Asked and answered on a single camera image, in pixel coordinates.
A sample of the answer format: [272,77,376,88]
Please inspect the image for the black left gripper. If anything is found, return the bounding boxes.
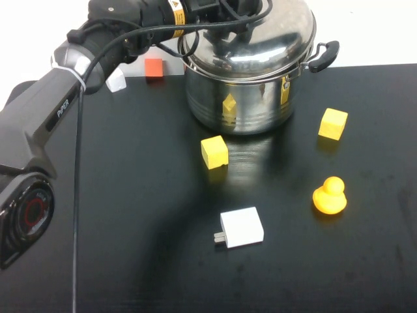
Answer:
[182,0,263,37]

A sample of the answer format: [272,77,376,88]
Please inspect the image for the stainless steel pot lid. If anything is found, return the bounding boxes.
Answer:
[180,0,317,81]

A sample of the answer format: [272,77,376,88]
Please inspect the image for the orange foam cube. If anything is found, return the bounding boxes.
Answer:
[145,58,164,82]

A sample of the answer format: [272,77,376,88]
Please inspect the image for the yellow foam cube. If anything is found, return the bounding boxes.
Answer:
[200,135,229,170]
[317,108,349,140]

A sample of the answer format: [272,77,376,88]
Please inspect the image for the white foam cube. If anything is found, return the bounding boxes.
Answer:
[106,67,127,94]

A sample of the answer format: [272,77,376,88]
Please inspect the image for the yellow rubber duck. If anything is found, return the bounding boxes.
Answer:
[311,175,348,215]

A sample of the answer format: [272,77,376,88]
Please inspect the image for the white plug charger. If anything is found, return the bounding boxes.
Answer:
[213,205,265,250]

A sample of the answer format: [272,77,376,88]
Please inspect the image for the stainless steel pot black handles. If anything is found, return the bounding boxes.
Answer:
[184,40,340,136]

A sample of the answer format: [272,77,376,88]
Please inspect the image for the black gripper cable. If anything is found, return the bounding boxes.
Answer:
[70,0,274,313]

